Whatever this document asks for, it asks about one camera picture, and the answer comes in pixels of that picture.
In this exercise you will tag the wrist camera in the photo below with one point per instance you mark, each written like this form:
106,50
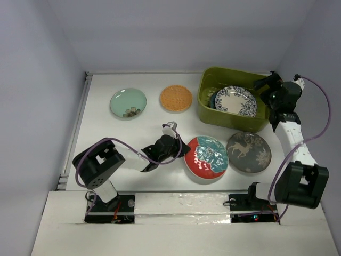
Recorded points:
299,81
170,129

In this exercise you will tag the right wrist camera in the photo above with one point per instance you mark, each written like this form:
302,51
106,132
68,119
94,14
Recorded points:
299,81

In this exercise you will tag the foil covered base panel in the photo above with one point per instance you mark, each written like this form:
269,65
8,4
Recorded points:
181,209

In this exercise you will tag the left aluminium table rail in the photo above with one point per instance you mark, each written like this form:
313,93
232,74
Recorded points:
63,176

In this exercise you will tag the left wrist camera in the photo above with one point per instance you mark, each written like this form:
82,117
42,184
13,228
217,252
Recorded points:
170,129

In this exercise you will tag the dark teal blossom plate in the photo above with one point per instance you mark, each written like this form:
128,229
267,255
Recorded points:
212,101

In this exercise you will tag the green plastic bin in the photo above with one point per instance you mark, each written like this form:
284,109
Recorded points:
214,79

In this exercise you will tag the orange woven pattern plate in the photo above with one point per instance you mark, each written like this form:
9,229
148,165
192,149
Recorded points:
176,98

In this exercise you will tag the mint green flower plate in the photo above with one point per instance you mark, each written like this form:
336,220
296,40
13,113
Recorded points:
128,103

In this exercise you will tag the grey deer plate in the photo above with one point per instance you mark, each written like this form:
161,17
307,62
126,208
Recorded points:
248,152

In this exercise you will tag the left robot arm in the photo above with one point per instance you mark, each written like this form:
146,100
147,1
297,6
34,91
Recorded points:
95,165

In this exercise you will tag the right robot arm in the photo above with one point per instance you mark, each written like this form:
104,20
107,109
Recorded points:
299,180

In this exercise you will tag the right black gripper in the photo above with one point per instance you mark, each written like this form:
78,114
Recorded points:
277,80

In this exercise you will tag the blue floral rim plate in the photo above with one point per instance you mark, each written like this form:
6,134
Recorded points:
236,100

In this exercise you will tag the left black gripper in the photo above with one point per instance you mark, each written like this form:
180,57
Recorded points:
177,144

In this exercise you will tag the red and teal plate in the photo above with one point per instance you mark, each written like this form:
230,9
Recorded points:
207,161

